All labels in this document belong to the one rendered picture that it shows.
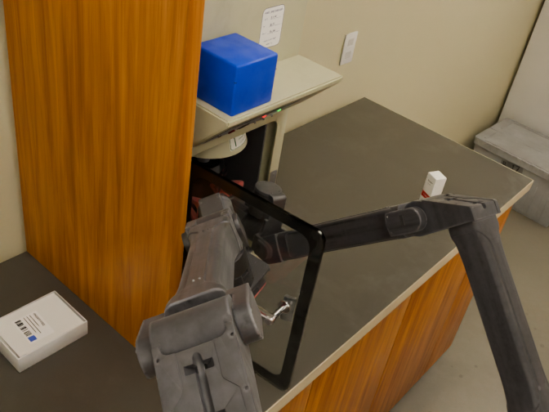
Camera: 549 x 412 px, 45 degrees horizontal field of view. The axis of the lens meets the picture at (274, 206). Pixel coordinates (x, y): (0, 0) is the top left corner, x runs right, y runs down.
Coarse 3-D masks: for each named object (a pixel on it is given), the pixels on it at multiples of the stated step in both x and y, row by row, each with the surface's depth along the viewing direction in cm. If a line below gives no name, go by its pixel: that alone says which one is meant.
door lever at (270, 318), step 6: (258, 306) 117; (282, 306) 118; (288, 306) 118; (264, 312) 116; (270, 312) 116; (276, 312) 116; (282, 312) 117; (264, 318) 115; (270, 318) 115; (276, 318) 116; (270, 324) 115
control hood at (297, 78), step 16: (288, 64) 128; (304, 64) 129; (288, 80) 122; (304, 80) 123; (320, 80) 124; (336, 80) 126; (272, 96) 116; (288, 96) 117; (304, 96) 122; (208, 112) 109; (256, 112) 111; (208, 128) 110; (224, 128) 108
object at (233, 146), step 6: (234, 138) 135; (240, 138) 136; (246, 138) 140; (222, 144) 133; (228, 144) 134; (234, 144) 135; (240, 144) 136; (246, 144) 139; (204, 150) 132; (210, 150) 132; (216, 150) 133; (222, 150) 133; (228, 150) 134; (234, 150) 135; (240, 150) 136; (198, 156) 132; (204, 156) 132; (210, 156) 133; (216, 156) 133; (222, 156) 134; (228, 156) 134
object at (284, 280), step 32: (192, 160) 118; (192, 192) 121; (224, 192) 116; (256, 224) 114; (288, 224) 110; (256, 256) 118; (288, 256) 113; (320, 256) 108; (288, 288) 116; (288, 320) 120; (256, 352) 129; (288, 352) 123; (288, 384) 127
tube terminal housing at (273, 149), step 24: (216, 0) 108; (240, 0) 112; (264, 0) 117; (288, 0) 122; (216, 24) 110; (240, 24) 115; (288, 24) 126; (288, 48) 129; (264, 120) 135; (216, 144) 127; (264, 144) 145; (264, 168) 150
